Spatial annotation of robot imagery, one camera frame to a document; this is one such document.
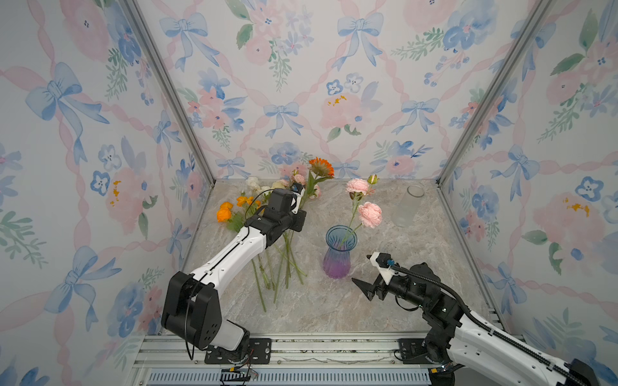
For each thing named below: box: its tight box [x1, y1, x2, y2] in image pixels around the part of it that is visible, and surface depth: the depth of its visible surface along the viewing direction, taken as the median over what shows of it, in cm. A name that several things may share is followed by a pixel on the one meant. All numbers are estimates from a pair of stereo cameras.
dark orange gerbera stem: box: [289, 156, 336, 285], surface depth 87 cm
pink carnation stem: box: [339, 173, 384, 247], surface depth 73 cm
